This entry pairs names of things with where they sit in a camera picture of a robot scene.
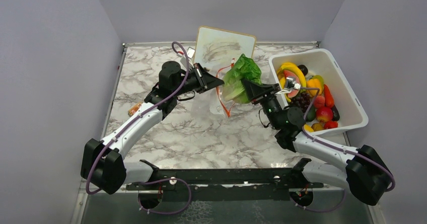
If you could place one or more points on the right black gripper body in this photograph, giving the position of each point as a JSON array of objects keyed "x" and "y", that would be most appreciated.
[{"x": 270, "y": 102}]

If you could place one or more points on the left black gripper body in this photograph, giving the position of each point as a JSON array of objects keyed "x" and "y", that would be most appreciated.
[{"x": 195, "y": 80}]

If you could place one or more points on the green lettuce head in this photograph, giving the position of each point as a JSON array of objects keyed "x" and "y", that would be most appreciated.
[{"x": 244, "y": 68}]

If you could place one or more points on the clear zip top bag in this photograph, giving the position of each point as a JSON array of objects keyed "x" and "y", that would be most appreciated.
[{"x": 210, "y": 103}]

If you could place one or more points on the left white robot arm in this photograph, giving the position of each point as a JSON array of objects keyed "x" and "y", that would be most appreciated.
[{"x": 103, "y": 160}]

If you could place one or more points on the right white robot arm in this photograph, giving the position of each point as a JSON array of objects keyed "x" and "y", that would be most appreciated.
[{"x": 359, "y": 171}]

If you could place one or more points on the watermelon slice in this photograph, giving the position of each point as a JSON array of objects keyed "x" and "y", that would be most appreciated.
[{"x": 288, "y": 73}]

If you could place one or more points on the dark grapes bunch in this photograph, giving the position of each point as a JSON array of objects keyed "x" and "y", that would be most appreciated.
[{"x": 301, "y": 100}]

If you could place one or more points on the yellow banana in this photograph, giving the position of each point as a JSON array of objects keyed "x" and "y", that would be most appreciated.
[{"x": 289, "y": 69}]

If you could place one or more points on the green avocado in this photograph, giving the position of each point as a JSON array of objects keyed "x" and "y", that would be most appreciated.
[{"x": 311, "y": 115}]

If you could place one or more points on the yellow bell pepper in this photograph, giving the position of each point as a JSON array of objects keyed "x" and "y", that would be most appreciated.
[{"x": 316, "y": 84}]

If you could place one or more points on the pink peach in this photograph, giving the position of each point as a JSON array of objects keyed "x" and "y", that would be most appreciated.
[{"x": 319, "y": 102}]

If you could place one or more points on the red apple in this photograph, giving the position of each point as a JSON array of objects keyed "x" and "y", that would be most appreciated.
[{"x": 324, "y": 114}]

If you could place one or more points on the red chili pepper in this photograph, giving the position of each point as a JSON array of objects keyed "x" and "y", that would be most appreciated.
[{"x": 329, "y": 100}]

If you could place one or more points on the red tomato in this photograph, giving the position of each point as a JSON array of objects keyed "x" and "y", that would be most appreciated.
[{"x": 330, "y": 125}]

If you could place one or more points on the dark eggplant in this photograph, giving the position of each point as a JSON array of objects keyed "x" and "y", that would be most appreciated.
[{"x": 336, "y": 115}]

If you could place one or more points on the orange snack packet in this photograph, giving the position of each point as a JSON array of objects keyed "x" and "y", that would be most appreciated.
[{"x": 134, "y": 109}]

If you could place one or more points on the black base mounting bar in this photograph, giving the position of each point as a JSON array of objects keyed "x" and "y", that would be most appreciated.
[{"x": 222, "y": 184}]

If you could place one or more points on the white plastic bin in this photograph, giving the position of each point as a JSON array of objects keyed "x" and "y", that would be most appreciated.
[{"x": 322, "y": 62}]

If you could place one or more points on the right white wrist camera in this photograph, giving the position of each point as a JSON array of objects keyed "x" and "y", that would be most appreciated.
[{"x": 290, "y": 85}]

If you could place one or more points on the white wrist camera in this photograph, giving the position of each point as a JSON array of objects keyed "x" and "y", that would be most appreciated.
[
  {"x": 290, "y": 85},
  {"x": 190, "y": 53}
]

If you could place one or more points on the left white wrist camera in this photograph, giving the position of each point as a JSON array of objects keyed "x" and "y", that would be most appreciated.
[{"x": 190, "y": 53}]

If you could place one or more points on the small whiteboard with wood frame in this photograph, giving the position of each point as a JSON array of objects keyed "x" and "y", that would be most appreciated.
[{"x": 218, "y": 47}]

